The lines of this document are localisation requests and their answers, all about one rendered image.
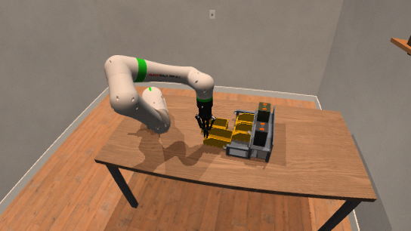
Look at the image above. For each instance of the grey metal shelf rack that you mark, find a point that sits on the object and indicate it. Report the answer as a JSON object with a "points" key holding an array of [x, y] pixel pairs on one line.
{"points": [[244, 150]]}

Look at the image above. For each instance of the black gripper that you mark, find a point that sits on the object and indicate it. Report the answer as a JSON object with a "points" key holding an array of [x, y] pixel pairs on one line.
{"points": [[205, 115]]}

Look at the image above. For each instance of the yellow bin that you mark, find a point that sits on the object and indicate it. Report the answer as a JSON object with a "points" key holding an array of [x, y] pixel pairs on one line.
{"points": [[245, 118], [219, 123], [218, 137], [241, 132]]}

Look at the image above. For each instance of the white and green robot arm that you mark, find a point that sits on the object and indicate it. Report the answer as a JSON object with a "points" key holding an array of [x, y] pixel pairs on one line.
{"points": [[121, 73]]}

